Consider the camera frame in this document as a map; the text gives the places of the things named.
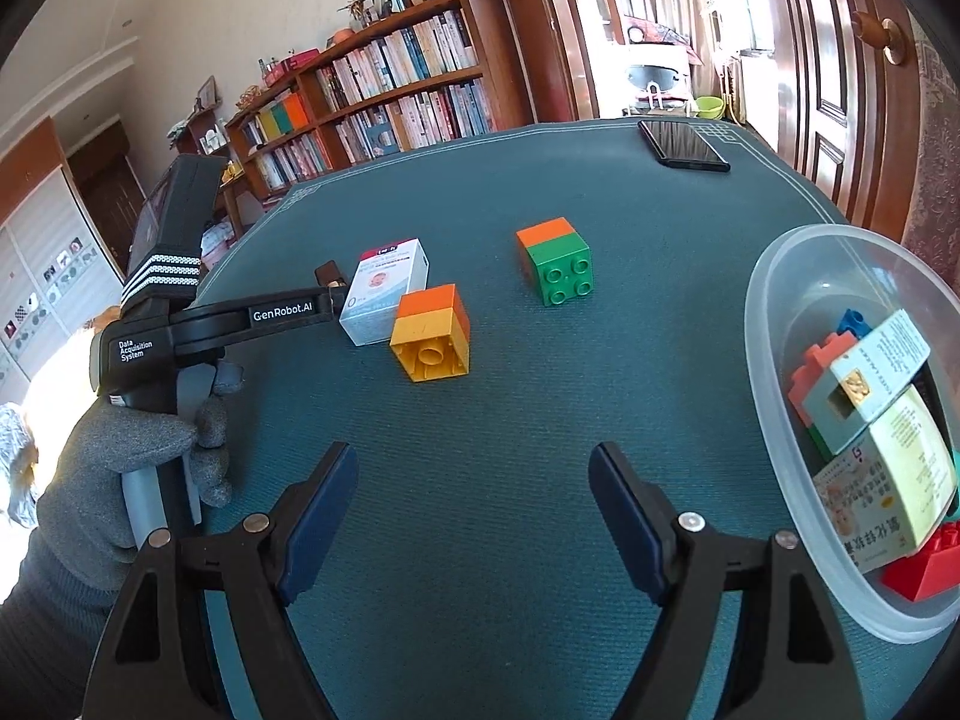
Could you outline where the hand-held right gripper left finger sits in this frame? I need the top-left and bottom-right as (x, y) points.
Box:
(81, 441), (359, 720)

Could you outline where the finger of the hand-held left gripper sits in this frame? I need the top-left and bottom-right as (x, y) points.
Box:
(313, 261), (352, 312)

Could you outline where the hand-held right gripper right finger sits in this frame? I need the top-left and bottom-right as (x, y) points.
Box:
(587, 441), (863, 720)

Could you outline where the white medicine box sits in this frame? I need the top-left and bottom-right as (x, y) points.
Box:
(339, 238), (430, 347)

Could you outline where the coral and green toy block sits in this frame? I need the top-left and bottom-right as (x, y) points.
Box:
(787, 331), (856, 460)

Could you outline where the white box with baby picture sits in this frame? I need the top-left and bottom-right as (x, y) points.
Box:
(814, 435), (958, 572)

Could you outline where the clear plastic bowl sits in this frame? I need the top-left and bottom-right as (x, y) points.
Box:
(744, 225), (960, 644)

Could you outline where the red toy block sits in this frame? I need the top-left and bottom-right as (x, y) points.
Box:
(881, 521), (960, 602)

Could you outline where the light teal windowed box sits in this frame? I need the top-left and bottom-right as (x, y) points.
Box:
(829, 309), (931, 448)

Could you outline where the person's left forearm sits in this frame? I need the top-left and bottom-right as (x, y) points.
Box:
(0, 510), (143, 720)

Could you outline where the teal covered desktop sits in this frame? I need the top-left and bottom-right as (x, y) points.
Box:
(195, 118), (901, 720)

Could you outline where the person's left hand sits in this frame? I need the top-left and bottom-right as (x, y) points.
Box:
(34, 386), (235, 601)

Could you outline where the orange and yellow toy block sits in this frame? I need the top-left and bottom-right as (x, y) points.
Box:
(388, 283), (472, 383)

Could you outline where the small wooden shelf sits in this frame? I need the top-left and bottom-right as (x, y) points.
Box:
(176, 75), (248, 170)

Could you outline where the white cabinet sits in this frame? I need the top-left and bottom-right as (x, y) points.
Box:
(0, 165), (125, 385)

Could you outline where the large wooden bookshelf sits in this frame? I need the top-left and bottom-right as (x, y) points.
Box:
(225, 0), (526, 197)

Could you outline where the pink box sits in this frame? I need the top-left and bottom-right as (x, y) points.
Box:
(262, 49), (320, 88)

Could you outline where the orange and green toy block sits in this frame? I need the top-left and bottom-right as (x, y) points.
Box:
(516, 217), (591, 307)

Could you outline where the grey shiny cloth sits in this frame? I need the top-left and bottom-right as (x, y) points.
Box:
(0, 401), (40, 527)

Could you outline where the black smartphone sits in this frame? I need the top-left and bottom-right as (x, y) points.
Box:
(637, 118), (732, 173)

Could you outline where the white appliance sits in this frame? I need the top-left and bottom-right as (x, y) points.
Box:
(622, 43), (695, 118)

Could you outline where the wooden door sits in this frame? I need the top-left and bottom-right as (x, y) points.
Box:
(750, 0), (925, 242)

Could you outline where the patterned curtain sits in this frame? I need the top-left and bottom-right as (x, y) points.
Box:
(900, 45), (960, 287)

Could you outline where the wooden door knob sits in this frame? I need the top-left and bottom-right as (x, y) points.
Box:
(851, 11), (908, 65)

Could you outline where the wooden door frame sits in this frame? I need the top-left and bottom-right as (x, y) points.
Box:
(493, 0), (625, 125)

